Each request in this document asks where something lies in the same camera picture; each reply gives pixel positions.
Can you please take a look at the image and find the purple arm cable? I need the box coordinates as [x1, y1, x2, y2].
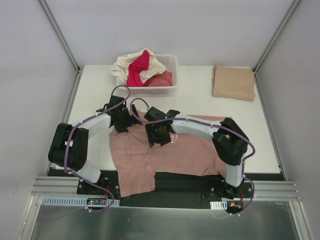
[130, 98, 256, 217]
[63, 85, 132, 214]

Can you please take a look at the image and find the white perforated plastic basket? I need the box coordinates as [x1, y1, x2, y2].
[110, 48, 179, 95]

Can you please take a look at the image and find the salmon red shirt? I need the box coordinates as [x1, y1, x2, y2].
[145, 70, 173, 87]

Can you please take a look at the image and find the aluminium frame post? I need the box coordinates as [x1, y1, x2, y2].
[252, 0, 303, 73]
[37, 0, 85, 73]

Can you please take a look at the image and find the left aluminium frame post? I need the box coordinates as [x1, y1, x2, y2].
[37, 0, 85, 73]

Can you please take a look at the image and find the magenta shirt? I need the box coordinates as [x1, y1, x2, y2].
[126, 50, 150, 87]

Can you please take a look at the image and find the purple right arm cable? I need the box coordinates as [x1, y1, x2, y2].
[130, 98, 256, 217]

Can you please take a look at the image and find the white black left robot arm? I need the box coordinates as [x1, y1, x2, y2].
[48, 103, 142, 195]

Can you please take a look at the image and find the cream white shirt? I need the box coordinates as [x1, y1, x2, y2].
[110, 48, 166, 87]

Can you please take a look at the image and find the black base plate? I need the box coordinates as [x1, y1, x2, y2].
[47, 167, 255, 208]

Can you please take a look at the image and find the left white cable duct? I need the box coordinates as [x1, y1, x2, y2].
[42, 196, 120, 208]

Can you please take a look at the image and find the pink printed t-shirt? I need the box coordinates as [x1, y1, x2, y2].
[109, 124, 226, 198]

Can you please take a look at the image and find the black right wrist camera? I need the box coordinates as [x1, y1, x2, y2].
[144, 106, 180, 124]

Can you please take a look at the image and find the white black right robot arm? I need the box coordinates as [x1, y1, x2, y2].
[144, 107, 249, 200]

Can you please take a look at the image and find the aluminium front rail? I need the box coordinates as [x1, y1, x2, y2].
[31, 176, 302, 202]

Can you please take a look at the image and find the right aluminium frame post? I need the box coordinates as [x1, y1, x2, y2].
[252, 0, 303, 73]

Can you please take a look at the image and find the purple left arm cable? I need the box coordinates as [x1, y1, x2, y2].
[63, 85, 132, 214]

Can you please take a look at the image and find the white cable duct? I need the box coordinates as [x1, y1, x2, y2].
[210, 201, 228, 211]
[42, 196, 120, 208]

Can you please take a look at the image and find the right white cable duct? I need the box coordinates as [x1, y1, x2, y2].
[210, 201, 228, 211]

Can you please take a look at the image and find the folded beige t-shirt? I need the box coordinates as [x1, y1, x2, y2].
[212, 65, 256, 102]

